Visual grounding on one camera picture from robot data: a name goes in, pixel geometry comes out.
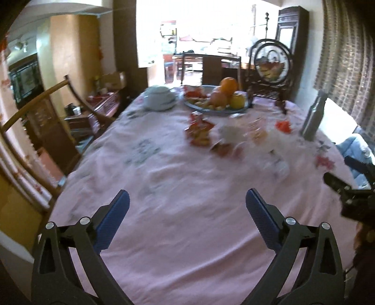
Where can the dark glass-door cabinet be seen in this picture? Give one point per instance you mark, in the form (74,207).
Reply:
(26,82)

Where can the flat red snack packet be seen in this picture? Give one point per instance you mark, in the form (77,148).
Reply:
(194,92)

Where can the clear plastic cup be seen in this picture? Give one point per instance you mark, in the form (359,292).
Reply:
(260,135)

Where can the orange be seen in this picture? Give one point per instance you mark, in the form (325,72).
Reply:
(229,85)

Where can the curved-back wooden chair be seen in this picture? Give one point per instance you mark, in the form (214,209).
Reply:
(44,91)

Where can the low wooden sideboard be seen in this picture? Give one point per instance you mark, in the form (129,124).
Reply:
(99,108)

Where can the person's right forearm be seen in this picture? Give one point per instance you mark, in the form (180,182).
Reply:
(364,243)

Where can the white cushion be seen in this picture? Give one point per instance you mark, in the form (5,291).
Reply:
(337,120)

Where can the yellow fruit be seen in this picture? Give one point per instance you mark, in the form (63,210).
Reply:
(238,101)

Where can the red-orange persimmon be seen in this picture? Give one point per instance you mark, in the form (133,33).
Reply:
(219,99)

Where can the small red wrapper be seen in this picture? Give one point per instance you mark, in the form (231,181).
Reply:
(283,126)

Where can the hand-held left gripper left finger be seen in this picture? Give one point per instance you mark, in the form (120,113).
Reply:
(114,220)

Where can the blue cloth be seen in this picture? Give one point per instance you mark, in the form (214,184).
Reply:
(354,146)

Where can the crumpled red snack packet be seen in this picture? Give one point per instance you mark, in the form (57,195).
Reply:
(199,130)

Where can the pile of brown snacks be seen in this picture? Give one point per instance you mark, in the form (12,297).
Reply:
(202,104)

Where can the metal thermos bottle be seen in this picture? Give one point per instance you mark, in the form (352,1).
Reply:
(313,117)

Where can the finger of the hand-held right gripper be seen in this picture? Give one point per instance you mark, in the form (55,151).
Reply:
(335,183)
(360,167)

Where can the dark straight-back wooden chair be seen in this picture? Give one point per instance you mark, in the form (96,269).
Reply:
(214,69)

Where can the cardboard box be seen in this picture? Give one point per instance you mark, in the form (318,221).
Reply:
(112,79)

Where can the blue-rimmed fruit plate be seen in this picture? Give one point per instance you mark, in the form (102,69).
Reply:
(234,110)

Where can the brick-pattern curtain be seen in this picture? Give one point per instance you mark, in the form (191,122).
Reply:
(345,58)

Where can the round decorative table screen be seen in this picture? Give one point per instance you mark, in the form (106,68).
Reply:
(272,64)

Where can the tall dark mirrored cabinet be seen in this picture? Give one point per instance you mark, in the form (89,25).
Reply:
(293,32)

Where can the white lidded tureen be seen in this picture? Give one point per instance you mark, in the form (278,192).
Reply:
(159,98)

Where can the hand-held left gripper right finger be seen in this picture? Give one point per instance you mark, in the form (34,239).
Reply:
(260,220)

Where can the ceiling spotlight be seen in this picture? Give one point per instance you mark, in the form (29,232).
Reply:
(21,45)

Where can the pink embroidered tablecloth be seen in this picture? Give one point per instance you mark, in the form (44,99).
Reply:
(175,190)

